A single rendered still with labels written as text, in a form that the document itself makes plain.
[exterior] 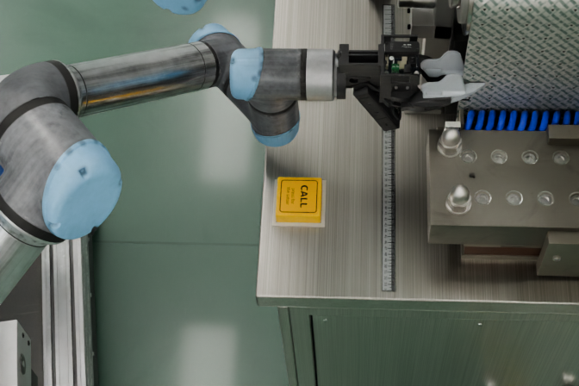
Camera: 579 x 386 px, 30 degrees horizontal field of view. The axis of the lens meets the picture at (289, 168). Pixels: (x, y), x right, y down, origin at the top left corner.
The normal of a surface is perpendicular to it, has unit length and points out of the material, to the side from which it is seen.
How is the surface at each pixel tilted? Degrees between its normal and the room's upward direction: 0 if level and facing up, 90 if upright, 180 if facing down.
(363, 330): 90
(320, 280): 0
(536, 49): 90
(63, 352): 0
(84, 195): 86
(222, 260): 0
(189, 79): 73
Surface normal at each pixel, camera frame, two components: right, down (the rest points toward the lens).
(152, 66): 0.61, -0.36
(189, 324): -0.05, -0.50
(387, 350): -0.04, 0.87
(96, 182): 0.70, 0.57
